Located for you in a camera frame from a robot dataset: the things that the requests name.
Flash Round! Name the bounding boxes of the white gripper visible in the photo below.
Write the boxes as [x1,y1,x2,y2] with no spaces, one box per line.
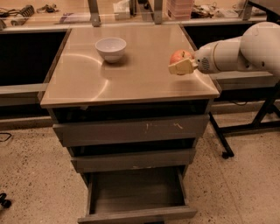
[168,42,218,75]

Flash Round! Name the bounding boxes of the grey drawer cabinet with counter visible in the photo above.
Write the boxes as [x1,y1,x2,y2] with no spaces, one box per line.
[39,24,221,224]

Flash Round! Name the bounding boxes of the pink stacked trays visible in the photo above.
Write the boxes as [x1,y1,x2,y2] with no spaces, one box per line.
[166,0,193,20]

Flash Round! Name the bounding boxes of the black coiled tool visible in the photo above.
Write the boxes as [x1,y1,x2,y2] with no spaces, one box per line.
[10,4,34,26]

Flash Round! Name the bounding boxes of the grey metal post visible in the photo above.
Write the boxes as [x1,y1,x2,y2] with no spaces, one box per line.
[87,0,101,27]
[153,0,163,25]

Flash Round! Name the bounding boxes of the white ceramic bowl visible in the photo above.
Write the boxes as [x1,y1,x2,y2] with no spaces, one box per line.
[95,38,127,63]

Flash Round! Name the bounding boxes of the grey middle drawer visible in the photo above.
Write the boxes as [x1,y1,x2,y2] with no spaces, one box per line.
[72,148,196,173]

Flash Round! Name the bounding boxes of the grey open bottom drawer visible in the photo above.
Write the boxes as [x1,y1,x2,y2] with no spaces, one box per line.
[78,167,197,224]

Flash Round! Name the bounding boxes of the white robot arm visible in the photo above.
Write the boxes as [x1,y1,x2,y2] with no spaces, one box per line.
[168,22,280,77]

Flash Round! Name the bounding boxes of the grey metal post right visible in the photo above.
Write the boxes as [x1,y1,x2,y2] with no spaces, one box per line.
[153,0,163,25]

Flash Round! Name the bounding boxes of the red apple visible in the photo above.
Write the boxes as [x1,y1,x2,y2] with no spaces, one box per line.
[170,50,193,64]

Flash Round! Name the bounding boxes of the black object on floor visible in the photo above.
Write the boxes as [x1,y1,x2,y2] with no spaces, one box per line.
[0,193,11,208]

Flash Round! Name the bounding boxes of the grey metal post left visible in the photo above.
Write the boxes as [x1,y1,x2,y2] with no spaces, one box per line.
[87,0,101,27]

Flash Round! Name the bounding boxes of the black cable on floor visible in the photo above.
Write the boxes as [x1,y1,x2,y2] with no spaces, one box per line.
[0,132,13,144]

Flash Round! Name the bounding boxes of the grey top drawer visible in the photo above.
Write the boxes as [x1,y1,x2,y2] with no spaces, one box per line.
[53,115,209,147]

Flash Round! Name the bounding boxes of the black table leg with caster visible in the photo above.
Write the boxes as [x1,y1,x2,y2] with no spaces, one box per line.
[209,113,235,159]

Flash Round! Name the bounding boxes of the white tissue box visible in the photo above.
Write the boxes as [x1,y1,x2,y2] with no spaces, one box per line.
[113,0,130,20]

